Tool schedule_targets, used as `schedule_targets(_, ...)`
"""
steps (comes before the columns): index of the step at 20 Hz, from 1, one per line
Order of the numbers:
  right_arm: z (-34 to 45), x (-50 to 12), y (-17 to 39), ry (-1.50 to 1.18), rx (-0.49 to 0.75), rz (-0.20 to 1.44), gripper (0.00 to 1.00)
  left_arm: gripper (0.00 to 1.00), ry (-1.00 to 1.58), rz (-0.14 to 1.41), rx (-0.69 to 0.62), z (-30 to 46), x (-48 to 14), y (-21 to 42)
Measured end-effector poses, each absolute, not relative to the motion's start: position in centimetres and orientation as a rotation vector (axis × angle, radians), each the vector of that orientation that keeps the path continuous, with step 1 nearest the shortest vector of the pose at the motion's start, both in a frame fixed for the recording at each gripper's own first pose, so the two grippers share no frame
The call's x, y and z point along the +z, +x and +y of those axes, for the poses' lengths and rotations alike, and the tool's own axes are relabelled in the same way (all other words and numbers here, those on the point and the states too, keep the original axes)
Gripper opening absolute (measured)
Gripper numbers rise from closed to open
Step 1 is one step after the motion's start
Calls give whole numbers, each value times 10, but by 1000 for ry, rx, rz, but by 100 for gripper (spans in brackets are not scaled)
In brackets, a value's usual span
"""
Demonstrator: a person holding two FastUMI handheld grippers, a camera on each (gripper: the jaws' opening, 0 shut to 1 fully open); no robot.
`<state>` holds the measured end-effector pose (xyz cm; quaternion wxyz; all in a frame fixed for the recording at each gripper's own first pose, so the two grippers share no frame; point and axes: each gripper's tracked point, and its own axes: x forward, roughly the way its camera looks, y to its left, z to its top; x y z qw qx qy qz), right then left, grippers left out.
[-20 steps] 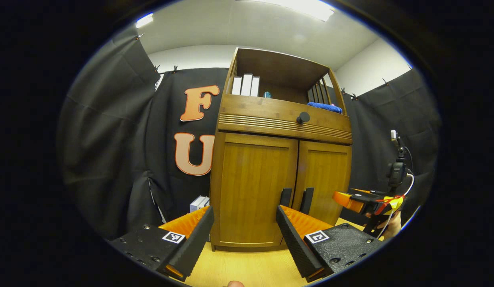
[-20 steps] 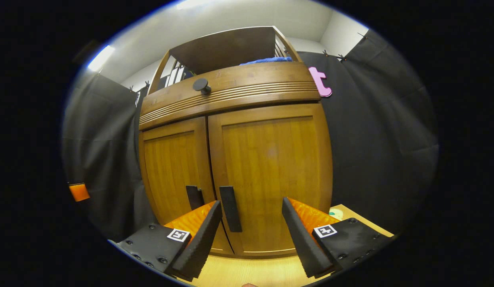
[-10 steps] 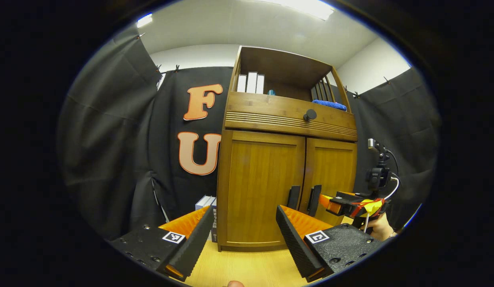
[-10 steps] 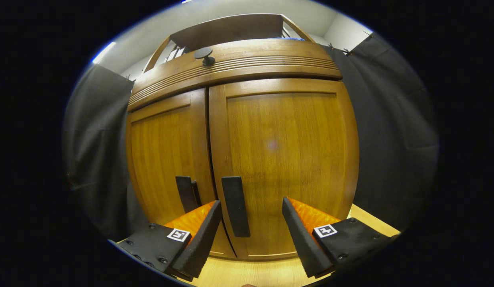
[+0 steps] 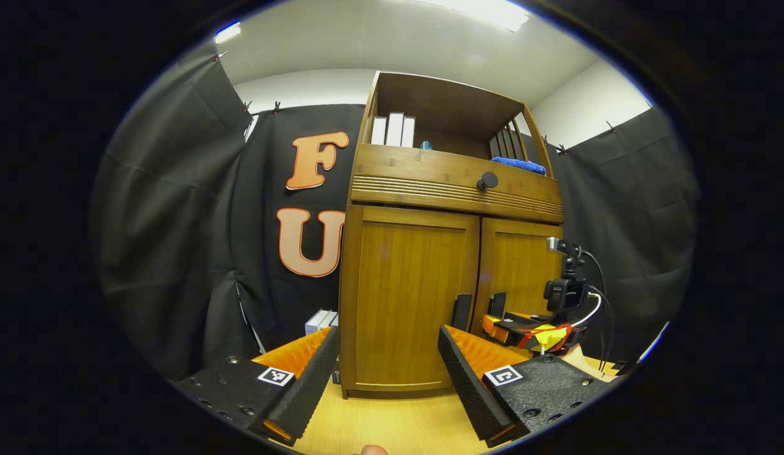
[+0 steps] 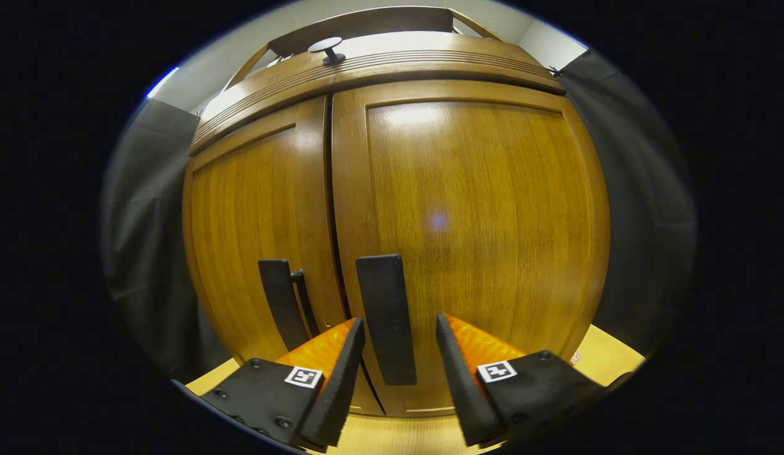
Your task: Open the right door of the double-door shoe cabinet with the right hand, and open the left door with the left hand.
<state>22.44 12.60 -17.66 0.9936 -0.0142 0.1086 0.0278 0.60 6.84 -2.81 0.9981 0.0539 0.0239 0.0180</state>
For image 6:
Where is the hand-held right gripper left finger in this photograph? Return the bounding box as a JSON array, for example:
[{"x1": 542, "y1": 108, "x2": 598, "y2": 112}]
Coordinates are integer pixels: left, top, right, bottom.
[{"x1": 172, "y1": 318, "x2": 366, "y2": 451}]

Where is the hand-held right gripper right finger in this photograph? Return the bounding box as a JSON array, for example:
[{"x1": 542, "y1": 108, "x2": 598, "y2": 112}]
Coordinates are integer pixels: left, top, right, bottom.
[{"x1": 436, "y1": 313, "x2": 633, "y2": 447}]

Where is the wooden cabinet door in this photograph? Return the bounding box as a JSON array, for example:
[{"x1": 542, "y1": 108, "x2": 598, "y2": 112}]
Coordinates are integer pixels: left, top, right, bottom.
[
  {"x1": 182, "y1": 95, "x2": 386, "y2": 418},
  {"x1": 331, "y1": 79, "x2": 611, "y2": 419}
]

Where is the wooden double-door shoe cabinet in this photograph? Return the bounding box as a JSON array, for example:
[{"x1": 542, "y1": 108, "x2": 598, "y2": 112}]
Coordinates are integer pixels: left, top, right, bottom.
[{"x1": 190, "y1": 6, "x2": 611, "y2": 419}]

